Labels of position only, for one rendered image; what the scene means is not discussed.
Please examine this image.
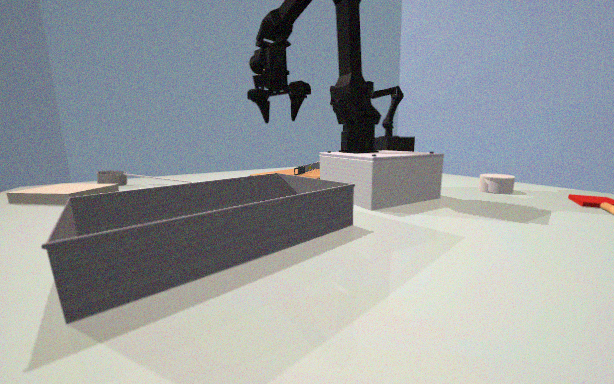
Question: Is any orange wooden board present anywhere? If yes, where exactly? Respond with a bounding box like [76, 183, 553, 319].
[250, 169, 320, 179]

